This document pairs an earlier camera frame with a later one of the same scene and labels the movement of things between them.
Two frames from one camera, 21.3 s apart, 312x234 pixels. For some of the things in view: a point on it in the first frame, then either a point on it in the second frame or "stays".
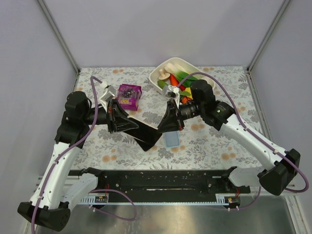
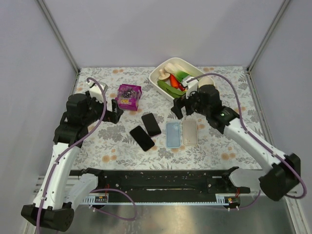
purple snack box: [128, 96] stays
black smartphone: [146, 135] → [151, 125]
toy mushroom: [163, 76] stays
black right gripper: [177, 116] → [186, 104]
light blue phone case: [172, 139] stays
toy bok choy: [180, 73] stays
